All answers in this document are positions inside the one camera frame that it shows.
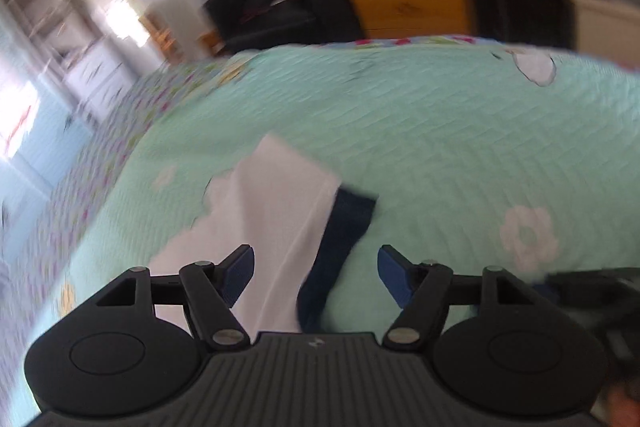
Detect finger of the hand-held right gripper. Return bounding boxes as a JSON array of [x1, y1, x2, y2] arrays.
[[532, 268, 640, 303]]

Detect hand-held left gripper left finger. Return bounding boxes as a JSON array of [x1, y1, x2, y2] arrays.
[[95, 244, 256, 350]]

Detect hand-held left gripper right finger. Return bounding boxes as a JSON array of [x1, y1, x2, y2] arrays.
[[377, 244, 538, 350]]

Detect white T-shirt with navy trim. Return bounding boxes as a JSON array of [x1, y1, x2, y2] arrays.
[[147, 132, 378, 335]]

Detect green bee-print quilt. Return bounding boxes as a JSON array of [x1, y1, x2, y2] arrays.
[[0, 39, 640, 427]]

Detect purple heart-print bed sheet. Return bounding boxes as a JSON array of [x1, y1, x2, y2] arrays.
[[0, 34, 501, 427]]

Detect white drawer cabinet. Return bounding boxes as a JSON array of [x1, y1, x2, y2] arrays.
[[60, 42, 141, 122]]

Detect wooden chair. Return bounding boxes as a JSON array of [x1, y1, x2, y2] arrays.
[[140, 9, 183, 62]]

